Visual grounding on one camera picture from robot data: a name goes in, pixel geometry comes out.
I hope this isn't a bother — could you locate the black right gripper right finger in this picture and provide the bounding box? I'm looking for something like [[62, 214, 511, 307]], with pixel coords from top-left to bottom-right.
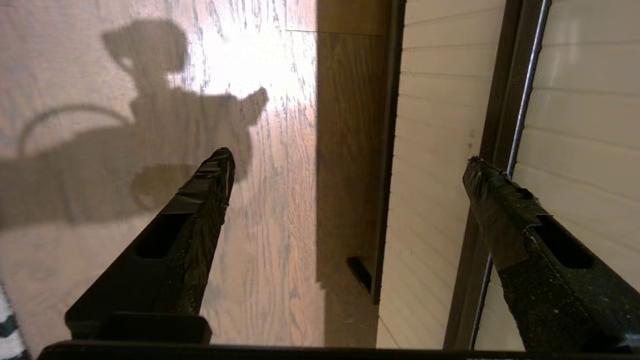
[[462, 156, 640, 352]]

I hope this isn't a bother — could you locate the black and white patterned rug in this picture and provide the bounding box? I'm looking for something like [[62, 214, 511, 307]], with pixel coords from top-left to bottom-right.
[[0, 285, 32, 360]]

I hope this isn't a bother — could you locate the cream ribbed cabinet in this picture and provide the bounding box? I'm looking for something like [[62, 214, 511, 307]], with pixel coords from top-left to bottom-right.
[[372, 0, 508, 351]]

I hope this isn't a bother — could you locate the cream drawer with black handle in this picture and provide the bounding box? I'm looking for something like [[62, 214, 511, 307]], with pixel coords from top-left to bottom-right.
[[442, 0, 640, 351]]

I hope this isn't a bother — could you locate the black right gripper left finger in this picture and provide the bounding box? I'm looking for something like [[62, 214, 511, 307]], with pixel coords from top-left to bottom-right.
[[65, 147, 236, 346]]

